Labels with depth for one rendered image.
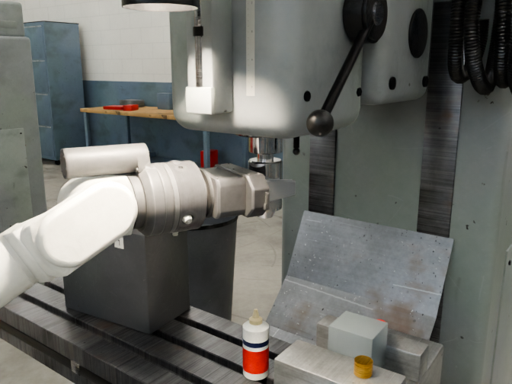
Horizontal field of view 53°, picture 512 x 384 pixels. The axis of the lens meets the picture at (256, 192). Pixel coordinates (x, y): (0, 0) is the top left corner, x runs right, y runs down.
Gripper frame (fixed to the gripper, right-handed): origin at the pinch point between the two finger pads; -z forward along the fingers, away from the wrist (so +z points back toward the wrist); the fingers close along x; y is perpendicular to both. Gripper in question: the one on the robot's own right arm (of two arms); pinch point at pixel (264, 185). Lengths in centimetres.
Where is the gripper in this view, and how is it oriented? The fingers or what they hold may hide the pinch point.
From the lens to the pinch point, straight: 71.0
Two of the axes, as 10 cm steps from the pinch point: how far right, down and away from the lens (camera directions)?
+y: -0.1, 9.7, 2.3
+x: -5.2, -2.0, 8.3
